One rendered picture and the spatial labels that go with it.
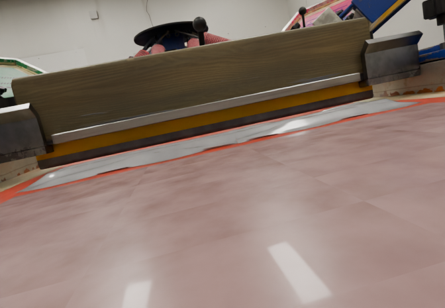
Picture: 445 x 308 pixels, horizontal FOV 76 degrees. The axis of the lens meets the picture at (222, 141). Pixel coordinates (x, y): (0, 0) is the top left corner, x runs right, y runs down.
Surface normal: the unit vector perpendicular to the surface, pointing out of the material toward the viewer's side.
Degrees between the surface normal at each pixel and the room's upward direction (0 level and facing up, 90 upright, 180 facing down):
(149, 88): 90
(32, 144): 90
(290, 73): 90
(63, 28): 90
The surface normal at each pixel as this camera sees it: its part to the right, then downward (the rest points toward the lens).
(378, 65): 0.15, 0.09
